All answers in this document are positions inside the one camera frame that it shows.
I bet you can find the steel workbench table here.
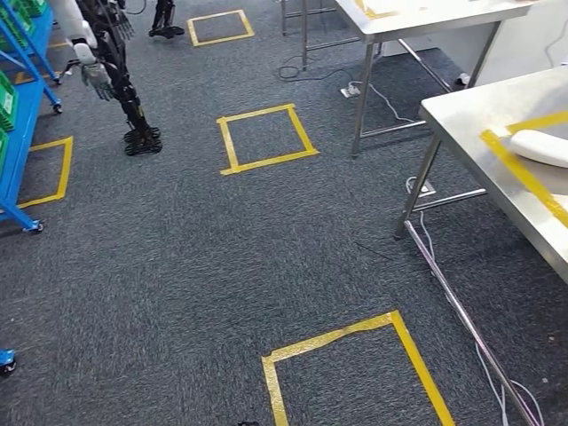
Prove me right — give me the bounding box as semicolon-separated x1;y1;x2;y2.
393;65;568;426

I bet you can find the white curved plastic part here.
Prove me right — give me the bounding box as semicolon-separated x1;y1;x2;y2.
508;128;568;170

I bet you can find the yellow floor tape square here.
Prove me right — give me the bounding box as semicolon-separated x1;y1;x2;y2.
216;102;321;177
186;8;256;49
261;310;457;426

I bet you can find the black humanoid robot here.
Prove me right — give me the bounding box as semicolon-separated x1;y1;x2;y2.
148;0;186;40
45;0;164;158

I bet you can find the small yellow tape square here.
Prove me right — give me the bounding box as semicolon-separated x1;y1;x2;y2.
480;109;568;230

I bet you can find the green plastic crate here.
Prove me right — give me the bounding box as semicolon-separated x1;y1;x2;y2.
0;68;20;135
0;0;48;37

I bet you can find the black floor cable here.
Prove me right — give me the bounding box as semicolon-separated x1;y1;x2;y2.
277;53;355;83

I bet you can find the white cable under workbench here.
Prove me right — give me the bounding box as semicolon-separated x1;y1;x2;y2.
404;175;545;426

